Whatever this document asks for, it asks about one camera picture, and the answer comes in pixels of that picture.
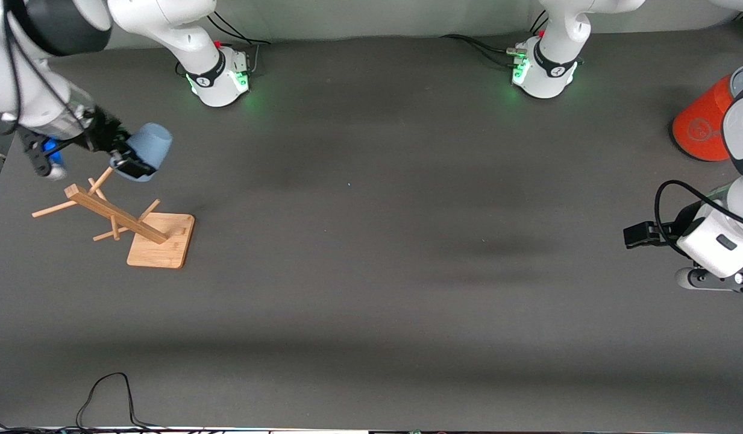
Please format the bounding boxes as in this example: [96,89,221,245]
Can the black arm base cables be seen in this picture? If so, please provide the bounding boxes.
[205,11,271,76]
[440,9,550,70]

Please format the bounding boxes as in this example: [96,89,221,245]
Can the black looped cable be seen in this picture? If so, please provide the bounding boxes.
[76,373,167,432]

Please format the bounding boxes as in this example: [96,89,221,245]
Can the light blue plastic cup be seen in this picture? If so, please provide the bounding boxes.
[110,123,173,179]

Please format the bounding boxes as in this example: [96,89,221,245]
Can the black right arm base cables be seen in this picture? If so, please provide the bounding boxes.
[205,11,271,76]

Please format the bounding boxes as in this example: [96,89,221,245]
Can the wooden mug tree rack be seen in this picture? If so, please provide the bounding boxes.
[32,166,196,269]

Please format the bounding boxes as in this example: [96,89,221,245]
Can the orange can with grey lid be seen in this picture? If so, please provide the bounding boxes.
[671,63,743,162]

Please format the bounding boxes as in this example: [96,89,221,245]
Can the black left arm base cables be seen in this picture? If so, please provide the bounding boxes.
[440,9,550,70]

